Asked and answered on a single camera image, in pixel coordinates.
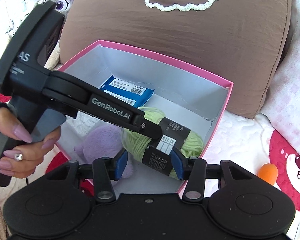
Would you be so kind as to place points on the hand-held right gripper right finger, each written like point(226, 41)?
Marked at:
point(176, 166)

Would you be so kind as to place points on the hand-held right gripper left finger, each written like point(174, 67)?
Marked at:
point(121, 163)

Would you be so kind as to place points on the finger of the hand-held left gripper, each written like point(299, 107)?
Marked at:
point(147, 127)

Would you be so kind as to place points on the green yarn ball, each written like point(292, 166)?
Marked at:
point(190, 142)

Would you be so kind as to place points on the purple plush toy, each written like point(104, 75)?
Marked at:
point(102, 142)

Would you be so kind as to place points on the blue wet wipes pack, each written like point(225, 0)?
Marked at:
point(120, 90)

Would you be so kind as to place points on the clear floss pick box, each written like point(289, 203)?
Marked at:
point(90, 121)

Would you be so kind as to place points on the pink cardboard box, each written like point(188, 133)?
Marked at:
point(177, 80)

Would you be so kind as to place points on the person's left hand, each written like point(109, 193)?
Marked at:
point(27, 152)

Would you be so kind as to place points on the black wristband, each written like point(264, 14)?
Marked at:
point(0, 106)

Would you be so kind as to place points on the grey rabbit plush toy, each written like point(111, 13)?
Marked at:
point(61, 3)

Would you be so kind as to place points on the printed bear blanket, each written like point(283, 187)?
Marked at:
point(240, 142)

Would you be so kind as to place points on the orange makeup sponge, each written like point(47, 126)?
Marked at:
point(267, 175)

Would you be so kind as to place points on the brown pillow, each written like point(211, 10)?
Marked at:
point(190, 30)

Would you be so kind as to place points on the pink patterned pillow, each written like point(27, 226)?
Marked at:
point(295, 80)

